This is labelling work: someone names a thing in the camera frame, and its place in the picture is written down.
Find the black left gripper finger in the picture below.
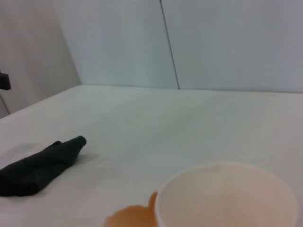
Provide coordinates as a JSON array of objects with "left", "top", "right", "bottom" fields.
[{"left": 0, "top": 70, "right": 12, "bottom": 91}]

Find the dark cloth rag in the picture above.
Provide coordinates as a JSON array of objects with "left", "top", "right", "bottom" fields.
[{"left": 0, "top": 135, "right": 88, "bottom": 198}]

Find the white paper cup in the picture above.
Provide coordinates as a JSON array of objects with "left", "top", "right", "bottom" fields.
[{"left": 155, "top": 162, "right": 298, "bottom": 227}]

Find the orange liquid stain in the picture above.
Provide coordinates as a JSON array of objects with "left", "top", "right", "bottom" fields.
[{"left": 103, "top": 191, "right": 159, "bottom": 227}]

